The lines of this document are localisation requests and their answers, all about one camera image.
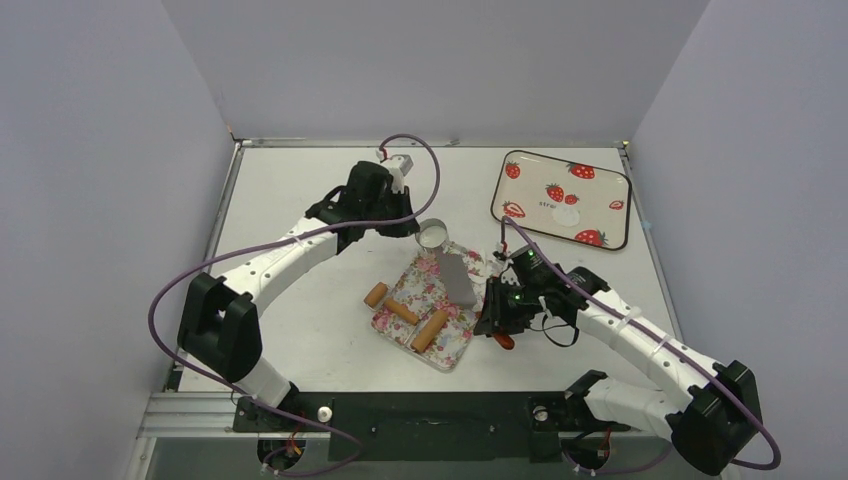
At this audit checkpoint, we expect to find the metal spatula wooden handle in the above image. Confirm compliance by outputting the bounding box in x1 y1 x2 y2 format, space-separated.
435 250 491 339

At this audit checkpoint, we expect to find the round metal cutter ring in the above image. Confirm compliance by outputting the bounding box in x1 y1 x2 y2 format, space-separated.
415 218 453 252

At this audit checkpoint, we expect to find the floral pattern tray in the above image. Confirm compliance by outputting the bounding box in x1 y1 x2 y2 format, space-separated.
363 241 491 372

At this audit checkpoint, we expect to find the white dough piece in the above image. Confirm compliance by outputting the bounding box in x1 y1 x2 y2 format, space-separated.
419 225 448 248

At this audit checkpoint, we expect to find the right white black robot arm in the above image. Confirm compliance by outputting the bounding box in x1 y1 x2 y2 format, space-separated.
474 246 762 476

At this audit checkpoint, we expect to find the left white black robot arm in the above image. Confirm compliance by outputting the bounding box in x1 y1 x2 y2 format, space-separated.
177 154 419 430

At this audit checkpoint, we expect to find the flat round dumpling wrapper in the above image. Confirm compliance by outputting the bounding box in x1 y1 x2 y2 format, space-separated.
552 205 581 228

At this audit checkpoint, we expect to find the strawberry pattern tray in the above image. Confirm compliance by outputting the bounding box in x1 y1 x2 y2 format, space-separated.
490 150 632 251

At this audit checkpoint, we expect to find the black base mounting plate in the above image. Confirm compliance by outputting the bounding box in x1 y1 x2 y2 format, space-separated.
231 392 631 464

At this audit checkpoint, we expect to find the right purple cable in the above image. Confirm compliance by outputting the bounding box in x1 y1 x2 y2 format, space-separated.
500 215 783 478

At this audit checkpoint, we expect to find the purple cable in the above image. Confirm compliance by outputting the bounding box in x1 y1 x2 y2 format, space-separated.
500 215 783 478
146 133 443 480

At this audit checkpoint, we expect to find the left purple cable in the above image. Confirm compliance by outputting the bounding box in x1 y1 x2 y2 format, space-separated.
146 133 443 480

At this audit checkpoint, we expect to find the aluminium front rail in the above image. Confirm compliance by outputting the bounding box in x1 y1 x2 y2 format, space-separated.
137 390 735 440

